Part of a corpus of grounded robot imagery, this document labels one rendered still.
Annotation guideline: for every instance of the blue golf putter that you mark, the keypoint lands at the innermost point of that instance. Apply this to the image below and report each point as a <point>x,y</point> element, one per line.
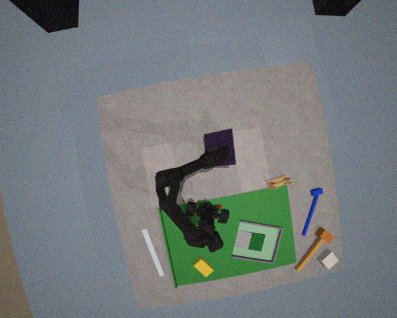
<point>314,192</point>

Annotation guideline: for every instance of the white flat bar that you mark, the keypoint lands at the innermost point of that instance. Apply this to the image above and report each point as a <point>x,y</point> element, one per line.
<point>152,251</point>

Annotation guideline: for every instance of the green flat mat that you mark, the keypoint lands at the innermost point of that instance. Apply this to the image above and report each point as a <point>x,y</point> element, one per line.
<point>270,207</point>

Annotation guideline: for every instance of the yellow rectangular block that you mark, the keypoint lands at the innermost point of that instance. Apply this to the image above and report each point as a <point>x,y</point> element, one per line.
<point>203,266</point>

